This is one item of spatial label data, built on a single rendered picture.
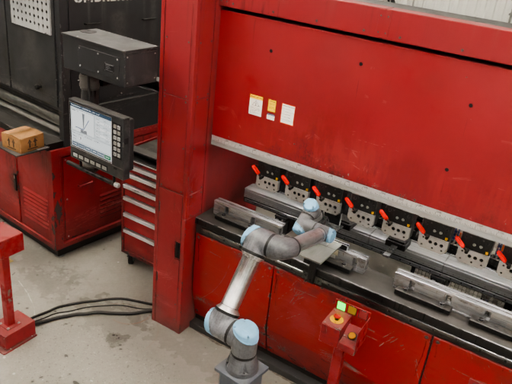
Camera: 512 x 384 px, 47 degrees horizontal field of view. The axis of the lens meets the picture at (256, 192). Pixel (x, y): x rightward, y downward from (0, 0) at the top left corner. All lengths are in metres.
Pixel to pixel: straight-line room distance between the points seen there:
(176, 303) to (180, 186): 0.87
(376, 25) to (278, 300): 1.69
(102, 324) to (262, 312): 1.16
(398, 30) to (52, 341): 2.85
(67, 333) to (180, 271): 0.88
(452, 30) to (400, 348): 1.66
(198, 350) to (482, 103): 2.36
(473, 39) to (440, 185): 0.71
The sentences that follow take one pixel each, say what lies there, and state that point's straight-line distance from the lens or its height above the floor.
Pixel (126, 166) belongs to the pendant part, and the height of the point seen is 1.32.
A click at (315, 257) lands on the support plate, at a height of 1.00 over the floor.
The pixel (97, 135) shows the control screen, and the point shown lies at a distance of 3.36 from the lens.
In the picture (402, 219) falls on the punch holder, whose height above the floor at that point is 1.29.
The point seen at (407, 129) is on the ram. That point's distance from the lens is 2.97.
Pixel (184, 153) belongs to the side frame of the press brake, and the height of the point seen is 1.32.
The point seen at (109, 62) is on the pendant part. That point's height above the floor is 1.86.
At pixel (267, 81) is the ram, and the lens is 3.27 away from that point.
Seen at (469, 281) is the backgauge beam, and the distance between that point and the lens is 3.47.
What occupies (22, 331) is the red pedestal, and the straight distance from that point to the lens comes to 4.11.
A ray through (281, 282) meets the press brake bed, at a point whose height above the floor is 0.68.
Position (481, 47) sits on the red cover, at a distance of 2.80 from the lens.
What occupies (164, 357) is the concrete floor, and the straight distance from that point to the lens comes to 3.96.
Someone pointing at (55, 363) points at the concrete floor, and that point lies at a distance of 3.98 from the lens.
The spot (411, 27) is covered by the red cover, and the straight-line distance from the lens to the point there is 2.87.
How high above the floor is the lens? 2.64
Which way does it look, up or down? 25 degrees down
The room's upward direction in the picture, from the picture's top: 6 degrees clockwise
